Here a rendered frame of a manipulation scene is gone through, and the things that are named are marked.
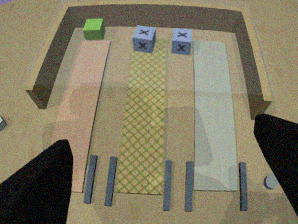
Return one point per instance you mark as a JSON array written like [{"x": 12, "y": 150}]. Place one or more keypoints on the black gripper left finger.
[{"x": 40, "y": 192}]

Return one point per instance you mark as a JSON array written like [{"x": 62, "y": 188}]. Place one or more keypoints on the small pale grey cube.
[{"x": 2, "y": 124}]

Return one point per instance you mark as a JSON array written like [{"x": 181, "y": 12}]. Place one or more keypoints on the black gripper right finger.
[{"x": 278, "y": 139}]

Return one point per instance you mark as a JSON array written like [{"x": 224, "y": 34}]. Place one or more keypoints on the pale grey flat strip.
[{"x": 215, "y": 167}]

